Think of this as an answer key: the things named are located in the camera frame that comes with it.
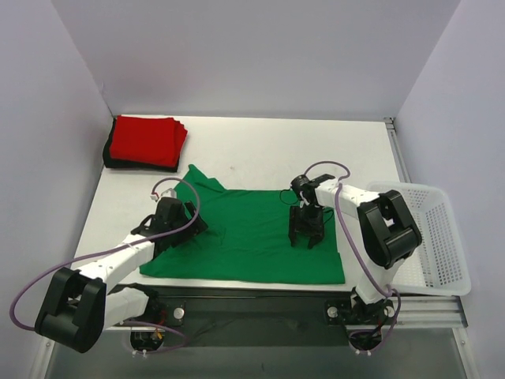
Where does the green t shirt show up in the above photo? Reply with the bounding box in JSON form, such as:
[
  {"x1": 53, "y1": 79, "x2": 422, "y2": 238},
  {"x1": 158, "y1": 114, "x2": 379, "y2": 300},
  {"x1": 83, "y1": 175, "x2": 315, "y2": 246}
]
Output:
[{"x1": 140, "y1": 165, "x2": 346, "y2": 285}]

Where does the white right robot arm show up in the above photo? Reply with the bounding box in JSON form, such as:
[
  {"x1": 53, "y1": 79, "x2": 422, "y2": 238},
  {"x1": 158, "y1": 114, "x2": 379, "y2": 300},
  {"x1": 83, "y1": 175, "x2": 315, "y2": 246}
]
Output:
[{"x1": 288, "y1": 174, "x2": 422, "y2": 322}]

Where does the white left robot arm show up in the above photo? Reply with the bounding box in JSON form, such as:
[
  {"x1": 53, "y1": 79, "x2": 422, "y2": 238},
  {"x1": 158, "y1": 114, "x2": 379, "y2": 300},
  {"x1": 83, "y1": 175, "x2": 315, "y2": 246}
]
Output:
[{"x1": 35, "y1": 197, "x2": 208, "y2": 353}]

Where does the folded red t shirt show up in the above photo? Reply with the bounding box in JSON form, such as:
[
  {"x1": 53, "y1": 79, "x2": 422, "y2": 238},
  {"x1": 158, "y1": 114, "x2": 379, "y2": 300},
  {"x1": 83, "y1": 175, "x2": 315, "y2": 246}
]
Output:
[{"x1": 110, "y1": 115, "x2": 188, "y2": 167}]

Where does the folded black t shirt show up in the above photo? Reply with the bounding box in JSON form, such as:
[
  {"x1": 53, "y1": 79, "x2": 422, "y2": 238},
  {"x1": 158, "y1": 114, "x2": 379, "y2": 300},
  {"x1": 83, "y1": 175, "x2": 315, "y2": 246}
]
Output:
[{"x1": 102, "y1": 118, "x2": 180, "y2": 173}]

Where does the white plastic basket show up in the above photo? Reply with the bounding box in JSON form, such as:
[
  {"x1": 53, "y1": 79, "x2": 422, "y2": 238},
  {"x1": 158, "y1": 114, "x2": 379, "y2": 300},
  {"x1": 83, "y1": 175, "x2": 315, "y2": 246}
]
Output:
[{"x1": 367, "y1": 182, "x2": 471, "y2": 296}]

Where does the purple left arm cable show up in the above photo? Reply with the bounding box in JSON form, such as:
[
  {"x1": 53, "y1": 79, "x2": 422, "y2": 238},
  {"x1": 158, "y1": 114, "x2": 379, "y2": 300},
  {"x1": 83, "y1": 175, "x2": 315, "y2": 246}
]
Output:
[{"x1": 8, "y1": 178, "x2": 202, "y2": 352}]

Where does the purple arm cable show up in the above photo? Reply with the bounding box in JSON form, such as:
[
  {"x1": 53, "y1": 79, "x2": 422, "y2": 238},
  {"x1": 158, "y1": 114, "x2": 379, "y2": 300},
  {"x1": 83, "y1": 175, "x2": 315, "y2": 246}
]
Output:
[
  {"x1": 8, "y1": 178, "x2": 202, "y2": 352},
  {"x1": 303, "y1": 160, "x2": 402, "y2": 348}
]

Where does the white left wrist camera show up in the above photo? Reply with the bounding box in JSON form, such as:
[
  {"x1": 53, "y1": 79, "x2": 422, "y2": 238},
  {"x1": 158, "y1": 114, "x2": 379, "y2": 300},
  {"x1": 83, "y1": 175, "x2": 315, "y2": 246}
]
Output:
[{"x1": 151, "y1": 188, "x2": 177, "y2": 201}]

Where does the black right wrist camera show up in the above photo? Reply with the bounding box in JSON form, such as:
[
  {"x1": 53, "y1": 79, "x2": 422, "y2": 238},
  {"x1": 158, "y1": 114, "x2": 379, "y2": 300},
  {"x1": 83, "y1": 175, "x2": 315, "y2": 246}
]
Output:
[{"x1": 290, "y1": 174, "x2": 310, "y2": 195}]

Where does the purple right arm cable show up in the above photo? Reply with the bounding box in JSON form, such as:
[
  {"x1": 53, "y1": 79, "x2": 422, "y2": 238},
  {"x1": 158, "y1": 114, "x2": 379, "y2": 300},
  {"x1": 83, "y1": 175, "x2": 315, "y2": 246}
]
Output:
[{"x1": 303, "y1": 160, "x2": 402, "y2": 348}]

